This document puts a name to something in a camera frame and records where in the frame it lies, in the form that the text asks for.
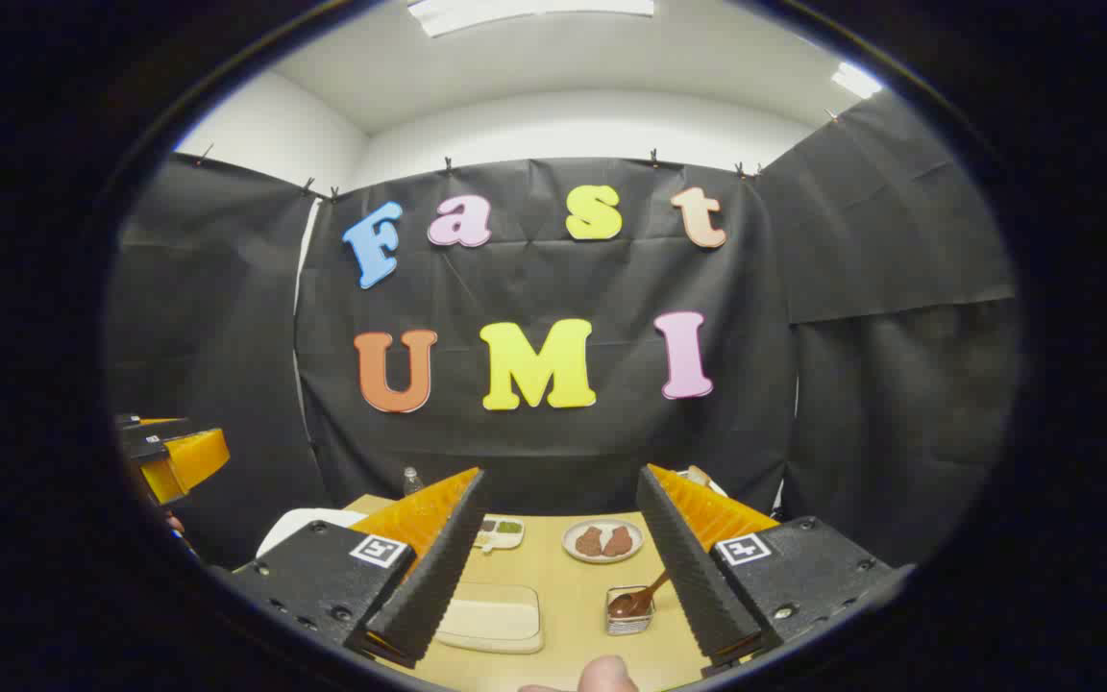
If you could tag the black backdrop cloth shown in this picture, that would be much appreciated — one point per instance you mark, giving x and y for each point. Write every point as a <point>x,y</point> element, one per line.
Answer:
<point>534,288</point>

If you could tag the clear plastic bottle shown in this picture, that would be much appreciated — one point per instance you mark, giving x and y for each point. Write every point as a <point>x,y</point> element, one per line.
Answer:
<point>412,482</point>

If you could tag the white rice cooker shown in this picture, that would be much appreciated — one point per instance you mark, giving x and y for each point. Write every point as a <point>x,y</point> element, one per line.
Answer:
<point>308,524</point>

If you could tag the white divided dish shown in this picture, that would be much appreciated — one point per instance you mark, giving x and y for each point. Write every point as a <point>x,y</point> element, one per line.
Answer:
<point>499,533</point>

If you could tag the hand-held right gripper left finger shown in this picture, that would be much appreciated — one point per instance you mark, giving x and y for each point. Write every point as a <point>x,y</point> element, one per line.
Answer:
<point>438,577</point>

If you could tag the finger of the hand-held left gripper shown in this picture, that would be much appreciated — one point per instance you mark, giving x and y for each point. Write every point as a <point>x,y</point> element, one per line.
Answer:
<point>155,420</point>
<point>193,461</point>

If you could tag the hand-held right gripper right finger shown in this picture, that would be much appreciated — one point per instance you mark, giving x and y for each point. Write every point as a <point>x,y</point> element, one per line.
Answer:
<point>683,577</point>

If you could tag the brown meat piece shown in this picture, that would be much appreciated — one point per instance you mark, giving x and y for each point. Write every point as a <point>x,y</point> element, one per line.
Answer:
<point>619,541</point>
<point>589,542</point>

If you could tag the white toaster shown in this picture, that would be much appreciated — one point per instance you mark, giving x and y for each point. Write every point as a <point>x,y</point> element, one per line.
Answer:
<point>713,487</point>

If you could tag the ceiling light panel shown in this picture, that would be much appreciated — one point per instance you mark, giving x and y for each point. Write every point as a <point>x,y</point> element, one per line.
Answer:
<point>856,80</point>

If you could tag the white round plate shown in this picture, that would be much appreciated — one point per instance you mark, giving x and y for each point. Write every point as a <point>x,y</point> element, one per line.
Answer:
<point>602,555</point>

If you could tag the wooden spoon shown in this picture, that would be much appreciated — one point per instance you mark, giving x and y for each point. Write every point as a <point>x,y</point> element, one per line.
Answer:
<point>623,604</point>

